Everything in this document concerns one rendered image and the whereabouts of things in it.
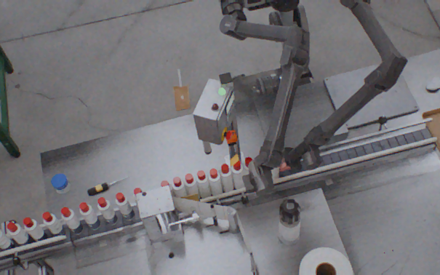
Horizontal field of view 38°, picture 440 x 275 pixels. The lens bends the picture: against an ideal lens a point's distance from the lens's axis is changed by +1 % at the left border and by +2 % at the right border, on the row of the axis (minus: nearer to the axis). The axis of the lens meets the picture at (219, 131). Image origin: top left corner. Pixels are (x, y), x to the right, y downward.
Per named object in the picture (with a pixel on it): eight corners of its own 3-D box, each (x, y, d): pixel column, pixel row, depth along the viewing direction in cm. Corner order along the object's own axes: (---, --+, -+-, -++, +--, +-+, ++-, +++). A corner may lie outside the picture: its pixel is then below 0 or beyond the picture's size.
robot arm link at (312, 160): (326, 133, 267) (312, 130, 262) (335, 156, 261) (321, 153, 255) (308, 148, 274) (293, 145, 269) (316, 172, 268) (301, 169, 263)
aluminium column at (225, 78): (232, 167, 293) (221, 84, 236) (230, 159, 296) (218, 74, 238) (241, 164, 294) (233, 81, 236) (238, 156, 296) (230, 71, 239)
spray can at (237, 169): (236, 191, 281) (233, 170, 264) (231, 182, 284) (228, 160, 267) (246, 188, 282) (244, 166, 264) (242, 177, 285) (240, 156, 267)
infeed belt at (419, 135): (73, 244, 279) (71, 240, 276) (71, 226, 284) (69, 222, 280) (433, 147, 290) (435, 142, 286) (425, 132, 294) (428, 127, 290)
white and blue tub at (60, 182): (73, 189, 294) (68, 182, 288) (58, 196, 293) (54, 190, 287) (68, 177, 297) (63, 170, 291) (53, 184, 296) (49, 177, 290)
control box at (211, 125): (198, 140, 250) (192, 113, 233) (213, 105, 257) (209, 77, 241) (222, 146, 247) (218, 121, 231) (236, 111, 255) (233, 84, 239)
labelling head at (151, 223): (151, 244, 272) (140, 220, 250) (145, 216, 278) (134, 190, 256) (183, 234, 273) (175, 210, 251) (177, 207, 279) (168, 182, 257)
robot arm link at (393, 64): (417, 66, 237) (399, 60, 231) (390, 91, 245) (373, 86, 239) (366, -11, 263) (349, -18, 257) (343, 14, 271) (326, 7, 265)
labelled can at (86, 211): (90, 231, 277) (77, 212, 260) (88, 220, 280) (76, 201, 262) (102, 228, 278) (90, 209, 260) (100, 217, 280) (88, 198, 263)
